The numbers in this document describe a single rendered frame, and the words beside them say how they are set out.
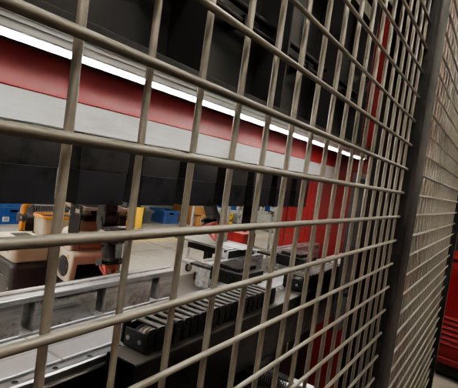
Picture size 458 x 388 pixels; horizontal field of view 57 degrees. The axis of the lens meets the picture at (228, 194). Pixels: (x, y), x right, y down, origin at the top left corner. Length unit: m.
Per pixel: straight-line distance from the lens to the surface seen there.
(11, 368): 0.71
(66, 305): 1.11
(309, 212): 2.51
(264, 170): 0.18
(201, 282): 1.54
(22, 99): 0.94
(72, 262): 2.21
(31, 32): 0.72
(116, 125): 1.08
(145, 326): 0.74
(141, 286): 1.26
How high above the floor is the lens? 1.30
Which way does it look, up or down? 3 degrees down
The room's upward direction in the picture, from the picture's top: 8 degrees clockwise
